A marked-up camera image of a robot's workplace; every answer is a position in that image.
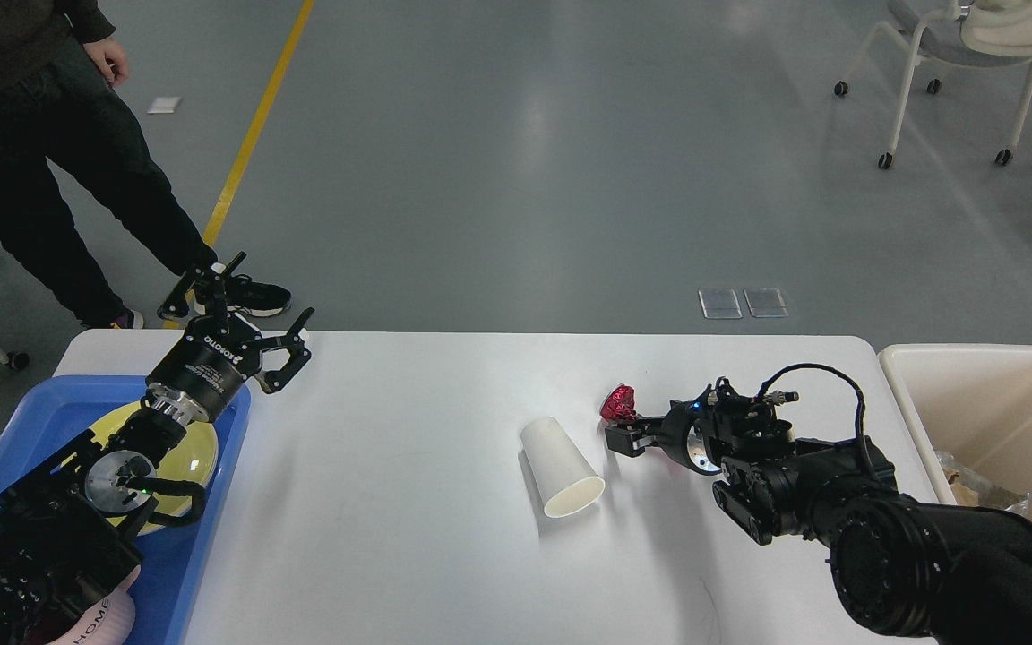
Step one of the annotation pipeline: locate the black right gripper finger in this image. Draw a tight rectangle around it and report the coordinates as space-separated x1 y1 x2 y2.
605 417 660 458

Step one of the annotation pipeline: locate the yellow plastic plate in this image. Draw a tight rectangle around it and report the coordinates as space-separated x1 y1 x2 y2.
83 421 219 526

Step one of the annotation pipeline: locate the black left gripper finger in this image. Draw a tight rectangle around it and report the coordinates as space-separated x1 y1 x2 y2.
253 307 314 392
156 252 246 334

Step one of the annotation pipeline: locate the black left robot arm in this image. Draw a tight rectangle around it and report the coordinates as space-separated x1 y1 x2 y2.
0 254 313 644

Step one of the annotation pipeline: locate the person's bare hand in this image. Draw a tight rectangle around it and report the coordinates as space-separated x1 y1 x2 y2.
82 34 130 87

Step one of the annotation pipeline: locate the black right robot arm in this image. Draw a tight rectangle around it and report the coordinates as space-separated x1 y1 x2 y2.
599 377 1032 644

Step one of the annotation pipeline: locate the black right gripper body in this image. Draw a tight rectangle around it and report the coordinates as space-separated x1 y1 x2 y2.
655 400 722 474

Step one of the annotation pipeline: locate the pink ribbed mug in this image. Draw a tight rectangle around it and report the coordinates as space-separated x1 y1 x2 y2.
49 566 141 644

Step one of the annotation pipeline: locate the red foil wrapper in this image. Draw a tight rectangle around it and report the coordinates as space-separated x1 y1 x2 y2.
599 383 641 424

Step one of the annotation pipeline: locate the large foil bag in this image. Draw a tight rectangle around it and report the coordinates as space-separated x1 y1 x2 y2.
934 451 1029 517

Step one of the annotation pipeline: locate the blue plastic tray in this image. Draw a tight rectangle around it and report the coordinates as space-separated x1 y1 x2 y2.
0 374 253 644

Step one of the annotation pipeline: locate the white rolling chair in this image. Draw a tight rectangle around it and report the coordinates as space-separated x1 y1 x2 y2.
832 1 1032 170

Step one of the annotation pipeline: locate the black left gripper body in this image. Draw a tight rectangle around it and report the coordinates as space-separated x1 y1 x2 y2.
146 314 262 422

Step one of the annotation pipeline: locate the person in brown sweater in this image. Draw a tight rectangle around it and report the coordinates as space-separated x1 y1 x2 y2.
0 0 293 331

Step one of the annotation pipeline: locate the beige plastic bin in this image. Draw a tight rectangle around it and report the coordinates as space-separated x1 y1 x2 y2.
878 343 1032 521

